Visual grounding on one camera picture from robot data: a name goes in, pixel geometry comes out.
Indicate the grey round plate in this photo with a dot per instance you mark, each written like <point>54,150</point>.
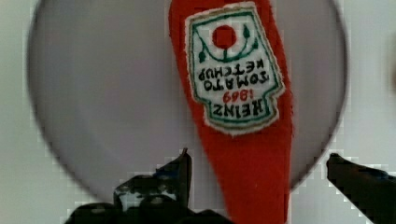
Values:
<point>107,97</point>

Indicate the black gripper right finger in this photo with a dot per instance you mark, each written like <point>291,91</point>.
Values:
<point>371,190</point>

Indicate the red plush ketchup bottle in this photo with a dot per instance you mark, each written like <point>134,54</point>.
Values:
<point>233,69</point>

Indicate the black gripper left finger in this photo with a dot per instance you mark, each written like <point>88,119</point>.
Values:
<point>161,198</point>

